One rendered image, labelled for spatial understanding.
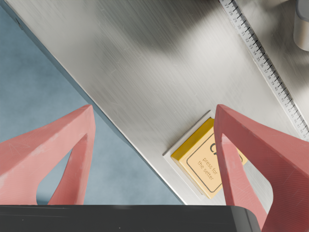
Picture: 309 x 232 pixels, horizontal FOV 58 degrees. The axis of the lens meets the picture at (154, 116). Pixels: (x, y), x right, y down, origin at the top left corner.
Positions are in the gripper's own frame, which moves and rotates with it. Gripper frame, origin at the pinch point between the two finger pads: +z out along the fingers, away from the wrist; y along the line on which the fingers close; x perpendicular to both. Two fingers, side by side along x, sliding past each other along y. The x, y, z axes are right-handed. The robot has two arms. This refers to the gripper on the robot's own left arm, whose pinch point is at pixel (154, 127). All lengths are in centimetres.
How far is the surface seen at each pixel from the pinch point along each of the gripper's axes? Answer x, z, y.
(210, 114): 12.3, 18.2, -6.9
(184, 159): 14.7, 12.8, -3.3
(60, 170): 79, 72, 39
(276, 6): 2.1, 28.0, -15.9
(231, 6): 1.4, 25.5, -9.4
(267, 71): 9.1, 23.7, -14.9
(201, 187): 18.3, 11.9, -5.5
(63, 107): 56, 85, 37
